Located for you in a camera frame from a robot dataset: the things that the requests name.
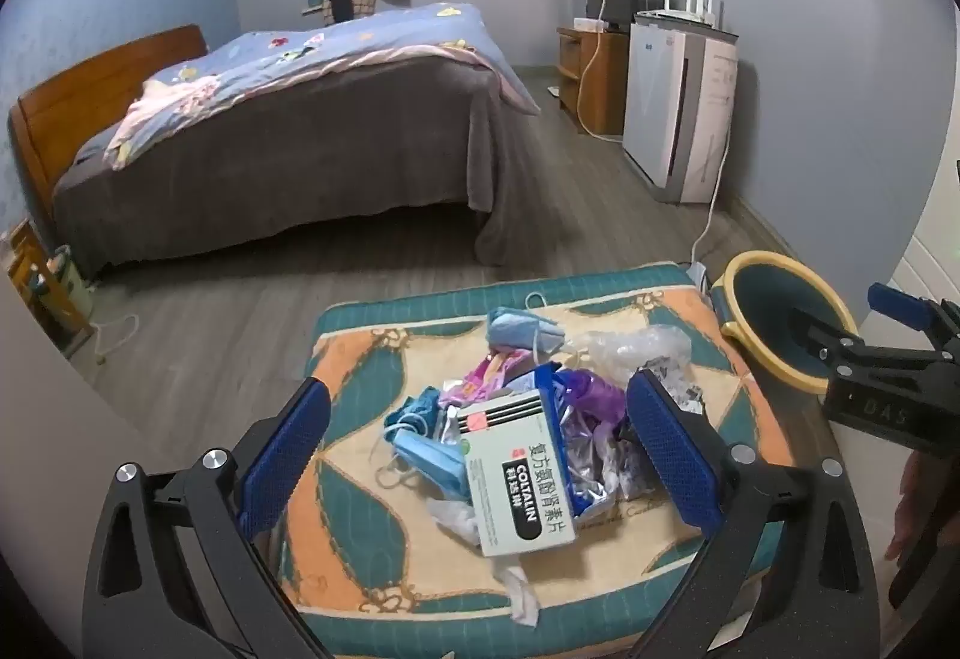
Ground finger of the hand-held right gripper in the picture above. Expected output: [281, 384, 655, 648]
[868, 282, 960, 353]
[787, 305, 871, 368]

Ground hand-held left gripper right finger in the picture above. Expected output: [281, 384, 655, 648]
[624, 368, 880, 659]

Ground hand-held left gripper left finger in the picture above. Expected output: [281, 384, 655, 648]
[81, 375, 335, 659]

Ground yellow-rimmed teal trash bin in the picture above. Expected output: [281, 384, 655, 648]
[712, 252, 860, 394]

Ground clear plastic bag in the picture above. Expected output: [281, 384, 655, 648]
[574, 323, 695, 390]

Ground person's right hand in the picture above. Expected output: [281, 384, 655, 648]
[887, 453, 938, 559]

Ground small black-and-white printed wrapper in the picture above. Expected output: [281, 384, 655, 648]
[652, 359, 706, 414]

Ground white cabinet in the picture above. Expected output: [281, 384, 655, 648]
[892, 160, 960, 330]

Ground teal and orange patterned mat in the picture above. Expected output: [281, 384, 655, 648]
[281, 261, 807, 659]

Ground blue foil snack bag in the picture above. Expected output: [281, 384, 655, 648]
[534, 363, 653, 517]

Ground purple plastic wrapper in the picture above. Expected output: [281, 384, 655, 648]
[559, 366, 627, 424]

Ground teal face mask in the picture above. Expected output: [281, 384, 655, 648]
[384, 385, 443, 439]

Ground blue face mask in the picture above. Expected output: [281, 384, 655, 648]
[487, 291, 567, 356]
[371, 430, 470, 502]

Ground white medicine box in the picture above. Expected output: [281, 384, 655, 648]
[456, 389, 578, 559]

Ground crumpled white tissue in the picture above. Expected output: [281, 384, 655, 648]
[427, 498, 481, 547]
[495, 558, 541, 630]

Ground pink snack wrapper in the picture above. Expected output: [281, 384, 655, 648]
[442, 348, 533, 409]

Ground white air purifier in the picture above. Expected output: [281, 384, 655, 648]
[622, 10, 740, 204]

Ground wooden nightstand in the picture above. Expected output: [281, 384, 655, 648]
[4, 220, 95, 360]

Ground bed with grey cover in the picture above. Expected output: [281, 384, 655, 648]
[52, 55, 541, 281]

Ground wooden television stand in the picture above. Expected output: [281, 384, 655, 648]
[556, 25, 629, 139]

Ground white router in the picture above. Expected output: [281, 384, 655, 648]
[636, 0, 725, 28]

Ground blue cartoon quilt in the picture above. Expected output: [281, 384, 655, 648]
[105, 1, 541, 173]

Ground wooden bed headboard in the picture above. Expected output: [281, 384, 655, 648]
[9, 24, 209, 218]

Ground plaid cushion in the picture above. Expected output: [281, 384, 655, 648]
[322, 0, 380, 23]

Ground white air purifier cable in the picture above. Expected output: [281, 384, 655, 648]
[690, 127, 734, 264]

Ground white floor cable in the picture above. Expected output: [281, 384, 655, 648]
[94, 314, 140, 368]

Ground white power strip cable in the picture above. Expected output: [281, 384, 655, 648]
[576, 0, 638, 139]

